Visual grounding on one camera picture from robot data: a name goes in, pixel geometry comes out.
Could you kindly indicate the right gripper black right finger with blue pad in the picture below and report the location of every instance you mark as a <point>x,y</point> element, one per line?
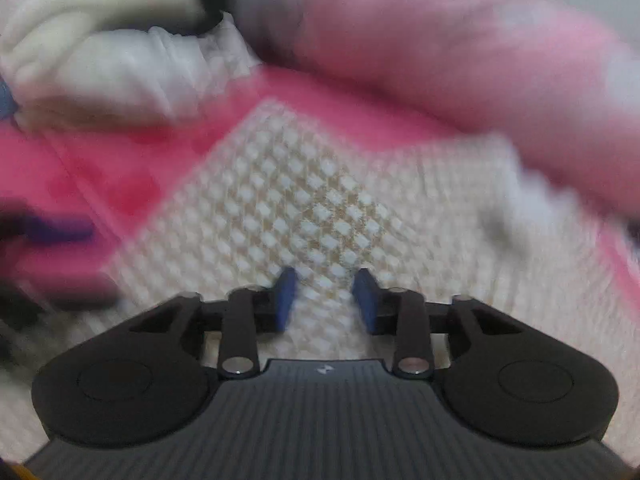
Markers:
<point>499,376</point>

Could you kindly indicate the white fleece blanket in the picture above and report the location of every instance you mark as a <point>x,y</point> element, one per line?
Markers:
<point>40,34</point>

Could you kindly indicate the pink grey floral duvet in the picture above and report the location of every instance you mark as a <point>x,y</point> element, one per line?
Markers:
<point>563,87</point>

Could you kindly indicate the white shirt under blanket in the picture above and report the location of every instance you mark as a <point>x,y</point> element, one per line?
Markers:
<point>154,74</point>

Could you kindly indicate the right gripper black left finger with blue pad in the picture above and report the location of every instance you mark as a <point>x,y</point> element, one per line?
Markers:
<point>151,375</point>

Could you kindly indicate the beige white houndstooth cardigan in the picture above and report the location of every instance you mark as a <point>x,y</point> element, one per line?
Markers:
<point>465,218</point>

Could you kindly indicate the pink floral bed sheet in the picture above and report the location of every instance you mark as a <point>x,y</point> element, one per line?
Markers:
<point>119,179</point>

